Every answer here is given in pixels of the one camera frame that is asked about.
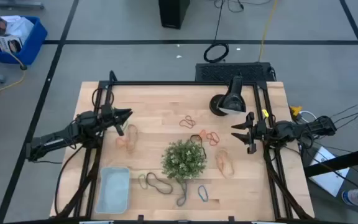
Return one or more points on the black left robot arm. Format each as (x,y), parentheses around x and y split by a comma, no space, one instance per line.
(54,141)

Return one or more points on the black tower case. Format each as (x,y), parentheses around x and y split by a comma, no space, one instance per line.
(172,14)

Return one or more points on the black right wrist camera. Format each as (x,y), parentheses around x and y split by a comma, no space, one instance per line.
(262,127)

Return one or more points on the small black floor caster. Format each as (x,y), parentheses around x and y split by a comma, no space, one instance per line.
(23,67)

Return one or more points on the black vented computer case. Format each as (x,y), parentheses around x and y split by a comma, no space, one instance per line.
(233,72)

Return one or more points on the white paper sheet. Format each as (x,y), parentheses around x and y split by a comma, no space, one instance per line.
(328,174)

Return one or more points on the dark teal rubber band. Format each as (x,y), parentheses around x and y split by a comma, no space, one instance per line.
(139,182)

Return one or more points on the orange rubber band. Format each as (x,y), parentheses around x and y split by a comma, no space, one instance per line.
(120,143)
(201,133)

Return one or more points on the thin light blue rubber band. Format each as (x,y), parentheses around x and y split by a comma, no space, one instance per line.
(199,193)

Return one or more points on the white printed box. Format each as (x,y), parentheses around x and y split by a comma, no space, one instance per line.
(14,26)
(8,43)

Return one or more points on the yellow clamp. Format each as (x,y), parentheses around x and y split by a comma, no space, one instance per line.
(295,110)

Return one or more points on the black metal beam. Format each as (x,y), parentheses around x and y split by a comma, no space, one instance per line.
(340,161)

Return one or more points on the black desk lamp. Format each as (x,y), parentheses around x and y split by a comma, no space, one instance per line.
(232,99)

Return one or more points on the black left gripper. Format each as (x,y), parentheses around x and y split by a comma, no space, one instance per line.
(109,119)

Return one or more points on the black table edge bracket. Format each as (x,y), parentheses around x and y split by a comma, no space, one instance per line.
(140,218)
(231,219)

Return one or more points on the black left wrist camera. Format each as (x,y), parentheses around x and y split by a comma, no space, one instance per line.
(107,109)

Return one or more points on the light grey plastic bin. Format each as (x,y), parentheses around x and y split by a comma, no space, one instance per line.
(113,189)

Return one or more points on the wide tan rubber band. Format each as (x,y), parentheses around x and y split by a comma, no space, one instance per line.
(218,157)
(131,148)

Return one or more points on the blue plastic floor bin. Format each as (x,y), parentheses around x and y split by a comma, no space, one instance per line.
(33,49)

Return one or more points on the dark grey side table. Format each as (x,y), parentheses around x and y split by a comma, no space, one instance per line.
(357,179)

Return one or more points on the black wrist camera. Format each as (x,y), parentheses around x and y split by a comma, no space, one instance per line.
(107,109)
(262,127)

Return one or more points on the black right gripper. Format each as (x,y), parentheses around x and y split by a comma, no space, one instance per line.
(251,137)

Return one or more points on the thin red rubber band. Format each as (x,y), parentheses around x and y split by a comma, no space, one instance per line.
(189,119)

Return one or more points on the green artificial plant black pot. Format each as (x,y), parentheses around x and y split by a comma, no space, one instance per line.
(183,160)

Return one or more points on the black aluminium table frame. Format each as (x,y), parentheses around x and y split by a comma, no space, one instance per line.
(182,83)

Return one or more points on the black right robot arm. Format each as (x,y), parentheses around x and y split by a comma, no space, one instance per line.
(315,126)

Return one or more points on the wide red rubber band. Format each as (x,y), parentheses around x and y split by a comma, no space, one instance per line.
(217,138)

